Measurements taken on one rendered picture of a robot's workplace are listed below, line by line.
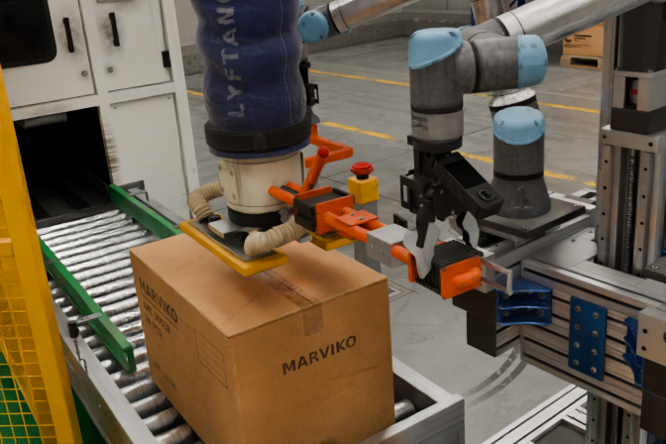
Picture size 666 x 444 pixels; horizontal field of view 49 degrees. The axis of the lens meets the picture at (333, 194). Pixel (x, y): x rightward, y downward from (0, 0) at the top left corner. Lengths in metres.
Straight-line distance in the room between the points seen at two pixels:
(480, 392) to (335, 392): 1.33
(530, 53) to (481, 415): 1.96
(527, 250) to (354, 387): 0.51
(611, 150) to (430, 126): 0.71
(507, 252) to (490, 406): 1.26
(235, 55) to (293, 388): 0.71
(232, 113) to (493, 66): 0.61
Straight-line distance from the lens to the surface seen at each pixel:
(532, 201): 1.75
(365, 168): 2.16
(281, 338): 1.56
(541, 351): 1.83
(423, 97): 1.04
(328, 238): 1.56
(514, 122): 1.71
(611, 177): 1.71
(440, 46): 1.02
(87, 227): 3.50
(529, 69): 1.08
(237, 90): 1.47
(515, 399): 2.95
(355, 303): 1.64
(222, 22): 1.45
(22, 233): 2.01
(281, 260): 1.49
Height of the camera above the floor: 1.67
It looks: 19 degrees down
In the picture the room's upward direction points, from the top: 4 degrees counter-clockwise
